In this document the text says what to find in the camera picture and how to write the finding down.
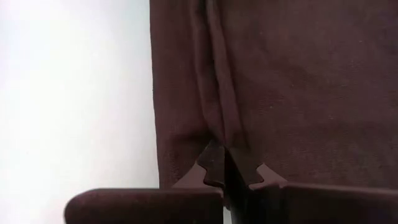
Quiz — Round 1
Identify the green table mat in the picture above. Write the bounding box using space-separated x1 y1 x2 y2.
0 0 233 224

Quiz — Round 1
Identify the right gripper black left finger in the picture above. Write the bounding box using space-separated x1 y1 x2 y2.
63 139 225 224

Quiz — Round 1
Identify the black towel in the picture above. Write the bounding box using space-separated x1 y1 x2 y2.
149 0 398 191

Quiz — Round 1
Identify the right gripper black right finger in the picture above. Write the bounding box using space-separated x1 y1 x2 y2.
224 146 398 224

